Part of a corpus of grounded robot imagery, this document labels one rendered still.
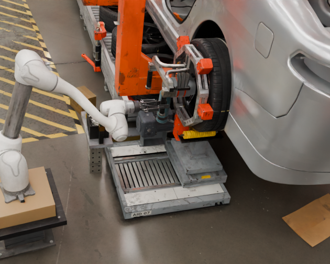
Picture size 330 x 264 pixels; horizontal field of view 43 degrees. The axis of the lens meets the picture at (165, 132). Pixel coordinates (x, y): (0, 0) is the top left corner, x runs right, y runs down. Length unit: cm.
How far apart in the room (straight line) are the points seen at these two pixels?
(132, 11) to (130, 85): 60
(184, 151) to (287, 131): 133
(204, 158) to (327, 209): 106
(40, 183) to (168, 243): 96
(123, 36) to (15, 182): 129
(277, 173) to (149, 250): 106
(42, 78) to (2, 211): 83
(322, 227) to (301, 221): 16
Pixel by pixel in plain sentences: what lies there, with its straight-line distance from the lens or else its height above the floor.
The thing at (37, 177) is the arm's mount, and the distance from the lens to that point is 282.
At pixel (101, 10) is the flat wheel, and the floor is 49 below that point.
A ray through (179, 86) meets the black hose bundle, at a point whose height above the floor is 99.
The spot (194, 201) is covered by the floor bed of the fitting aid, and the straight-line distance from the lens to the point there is 316.
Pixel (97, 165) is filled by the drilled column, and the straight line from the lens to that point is 336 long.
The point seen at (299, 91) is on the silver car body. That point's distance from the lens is 209.
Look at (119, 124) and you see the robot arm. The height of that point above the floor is 84.
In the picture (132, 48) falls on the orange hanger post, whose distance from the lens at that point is 318.
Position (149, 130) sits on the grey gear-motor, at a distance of 336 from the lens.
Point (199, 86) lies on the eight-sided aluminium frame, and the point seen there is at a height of 100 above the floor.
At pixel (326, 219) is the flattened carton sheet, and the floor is 1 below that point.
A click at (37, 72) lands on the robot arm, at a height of 119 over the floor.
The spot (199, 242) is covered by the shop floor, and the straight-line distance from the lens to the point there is 302.
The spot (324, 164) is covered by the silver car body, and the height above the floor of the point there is 99.
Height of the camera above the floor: 233
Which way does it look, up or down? 37 degrees down
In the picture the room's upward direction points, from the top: 8 degrees clockwise
